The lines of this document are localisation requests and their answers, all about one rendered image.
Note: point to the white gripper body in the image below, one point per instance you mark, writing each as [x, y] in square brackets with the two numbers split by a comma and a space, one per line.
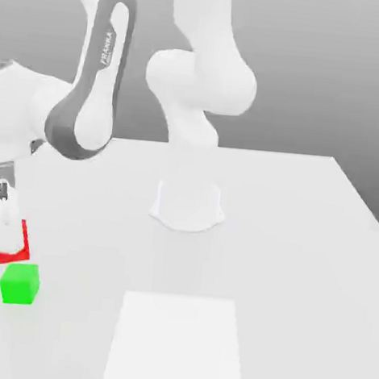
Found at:
[11, 209]

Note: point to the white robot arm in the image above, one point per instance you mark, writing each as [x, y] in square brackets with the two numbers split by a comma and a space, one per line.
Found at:
[199, 80]

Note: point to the small green cube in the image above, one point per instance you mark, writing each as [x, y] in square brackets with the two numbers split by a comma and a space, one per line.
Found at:
[17, 286]

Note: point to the small red cube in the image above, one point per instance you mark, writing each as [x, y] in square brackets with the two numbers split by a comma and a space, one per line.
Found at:
[26, 246]

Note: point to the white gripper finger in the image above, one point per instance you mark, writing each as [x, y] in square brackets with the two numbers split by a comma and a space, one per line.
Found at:
[8, 240]

